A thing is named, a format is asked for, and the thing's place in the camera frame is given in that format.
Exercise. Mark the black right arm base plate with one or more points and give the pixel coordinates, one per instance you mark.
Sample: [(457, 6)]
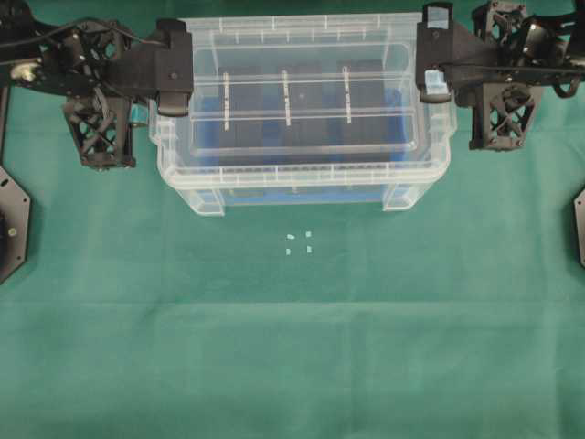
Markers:
[(579, 215)]

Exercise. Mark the green table cloth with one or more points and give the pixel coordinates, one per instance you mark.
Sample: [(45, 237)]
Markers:
[(134, 317)]

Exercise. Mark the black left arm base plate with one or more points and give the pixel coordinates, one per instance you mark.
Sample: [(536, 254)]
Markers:
[(15, 212)]

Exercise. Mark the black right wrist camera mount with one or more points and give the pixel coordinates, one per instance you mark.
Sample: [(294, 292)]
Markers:
[(502, 115)]

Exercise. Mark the clear plastic storage box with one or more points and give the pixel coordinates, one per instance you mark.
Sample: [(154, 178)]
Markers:
[(395, 186)]

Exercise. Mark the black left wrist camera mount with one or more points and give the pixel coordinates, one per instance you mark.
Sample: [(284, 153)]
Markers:
[(101, 130)]

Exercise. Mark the black RealSense camera box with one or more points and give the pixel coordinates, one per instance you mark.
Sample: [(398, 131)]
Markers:
[(305, 96), (366, 97), (245, 104)]

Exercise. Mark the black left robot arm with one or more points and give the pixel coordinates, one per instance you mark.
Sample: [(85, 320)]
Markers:
[(89, 55)]

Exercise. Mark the clear plastic box lid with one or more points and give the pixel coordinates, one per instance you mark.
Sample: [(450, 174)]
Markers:
[(272, 41)]

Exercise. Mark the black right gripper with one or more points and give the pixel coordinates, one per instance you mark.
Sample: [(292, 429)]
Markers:
[(448, 55)]

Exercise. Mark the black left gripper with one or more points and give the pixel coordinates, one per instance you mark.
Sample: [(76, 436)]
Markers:
[(164, 70)]

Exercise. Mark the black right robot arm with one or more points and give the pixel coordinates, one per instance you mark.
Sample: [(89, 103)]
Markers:
[(506, 45)]

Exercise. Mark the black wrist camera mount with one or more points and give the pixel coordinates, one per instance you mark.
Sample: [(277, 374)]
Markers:
[(101, 130), (502, 115)]

